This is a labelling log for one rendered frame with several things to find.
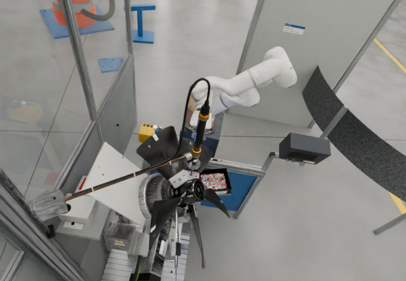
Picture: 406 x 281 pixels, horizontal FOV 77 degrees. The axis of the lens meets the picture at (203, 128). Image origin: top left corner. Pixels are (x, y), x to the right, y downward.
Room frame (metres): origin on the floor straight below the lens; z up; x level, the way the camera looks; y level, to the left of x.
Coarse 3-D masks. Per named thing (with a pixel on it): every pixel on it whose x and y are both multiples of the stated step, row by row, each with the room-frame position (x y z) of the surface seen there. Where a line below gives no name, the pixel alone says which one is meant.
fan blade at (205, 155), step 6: (186, 138) 0.98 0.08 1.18; (186, 144) 0.94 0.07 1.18; (192, 144) 0.95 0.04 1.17; (186, 150) 0.89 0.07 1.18; (204, 150) 0.95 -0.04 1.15; (210, 150) 0.98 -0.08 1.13; (204, 156) 0.90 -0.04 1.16; (210, 156) 0.93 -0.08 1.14; (204, 162) 0.85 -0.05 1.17; (186, 168) 0.77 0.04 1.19; (198, 168) 0.79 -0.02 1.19
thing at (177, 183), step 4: (180, 172) 0.69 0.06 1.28; (184, 172) 0.69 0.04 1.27; (176, 176) 0.67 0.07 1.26; (180, 176) 0.67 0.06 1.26; (184, 176) 0.68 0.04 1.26; (172, 180) 0.65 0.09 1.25; (176, 180) 0.65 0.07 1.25; (184, 180) 0.67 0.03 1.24; (172, 184) 0.63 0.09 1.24; (176, 184) 0.64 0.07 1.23; (180, 184) 0.64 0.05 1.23
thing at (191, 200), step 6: (192, 180) 0.67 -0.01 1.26; (198, 180) 0.69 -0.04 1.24; (180, 186) 0.64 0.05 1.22; (186, 186) 0.63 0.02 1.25; (192, 186) 0.63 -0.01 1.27; (198, 186) 0.67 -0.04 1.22; (174, 192) 0.61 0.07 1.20; (180, 192) 0.61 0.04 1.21; (186, 192) 0.61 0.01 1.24; (192, 192) 0.60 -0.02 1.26; (198, 192) 0.64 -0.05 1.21; (204, 192) 0.66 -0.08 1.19; (186, 198) 0.59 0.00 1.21; (192, 198) 0.59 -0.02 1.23; (198, 198) 0.60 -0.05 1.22; (180, 204) 0.58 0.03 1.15; (186, 204) 0.60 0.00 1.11
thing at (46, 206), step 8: (48, 192) 0.38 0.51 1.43; (56, 192) 0.39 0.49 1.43; (32, 200) 0.34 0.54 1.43; (40, 200) 0.35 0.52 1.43; (48, 200) 0.35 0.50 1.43; (56, 200) 0.36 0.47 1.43; (32, 208) 0.31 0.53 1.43; (40, 208) 0.32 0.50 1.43; (48, 208) 0.32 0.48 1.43; (56, 208) 0.34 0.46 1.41; (64, 208) 0.35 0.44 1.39; (40, 216) 0.30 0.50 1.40; (48, 216) 0.31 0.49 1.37
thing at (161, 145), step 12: (156, 132) 0.78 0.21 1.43; (168, 132) 0.81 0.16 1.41; (144, 144) 0.70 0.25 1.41; (156, 144) 0.73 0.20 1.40; (168, 144) 0.76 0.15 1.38; (144, 156) 0.67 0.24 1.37; (156, 156) 0.69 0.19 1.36; (168, 156) 0.71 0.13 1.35; (180, 156) 0.74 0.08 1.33; (168, 168) 0.68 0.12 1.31; (180, 168) 0.69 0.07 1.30
